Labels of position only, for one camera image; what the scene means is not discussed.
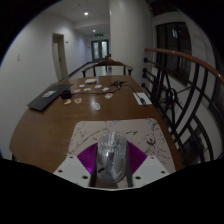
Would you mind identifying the double glass door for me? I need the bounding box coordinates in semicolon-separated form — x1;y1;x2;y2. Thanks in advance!
91;39;110;63

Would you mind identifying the white side door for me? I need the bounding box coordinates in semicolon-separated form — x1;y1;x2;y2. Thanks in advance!
51;32;70;82

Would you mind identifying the white paper sheet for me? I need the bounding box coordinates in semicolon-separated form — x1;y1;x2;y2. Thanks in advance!
132;92;153;107

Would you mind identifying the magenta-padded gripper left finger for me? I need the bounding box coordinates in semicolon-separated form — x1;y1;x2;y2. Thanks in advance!
53;142;100;188

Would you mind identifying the black power adapter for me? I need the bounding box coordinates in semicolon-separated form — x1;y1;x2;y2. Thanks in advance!
60;89;73;100

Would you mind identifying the dark window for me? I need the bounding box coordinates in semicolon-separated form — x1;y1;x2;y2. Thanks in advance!
155;21;193;84

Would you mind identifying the black laptop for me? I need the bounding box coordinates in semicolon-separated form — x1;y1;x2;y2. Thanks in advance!
27;83;74;112

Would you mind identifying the black stair railing wooden handrail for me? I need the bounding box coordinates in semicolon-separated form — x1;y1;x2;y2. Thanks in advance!
141;47;224;164

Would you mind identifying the white marble-print mouse pad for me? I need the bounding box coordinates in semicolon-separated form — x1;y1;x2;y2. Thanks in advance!
66;117;176;174

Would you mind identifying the black cable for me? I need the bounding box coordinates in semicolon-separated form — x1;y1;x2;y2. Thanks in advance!
70;79;147;106

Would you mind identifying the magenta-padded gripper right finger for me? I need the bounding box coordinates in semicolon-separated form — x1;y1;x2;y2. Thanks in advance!
124;141;171;190

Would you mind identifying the wooden chair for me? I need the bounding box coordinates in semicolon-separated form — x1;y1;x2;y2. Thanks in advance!
81;58;134;78

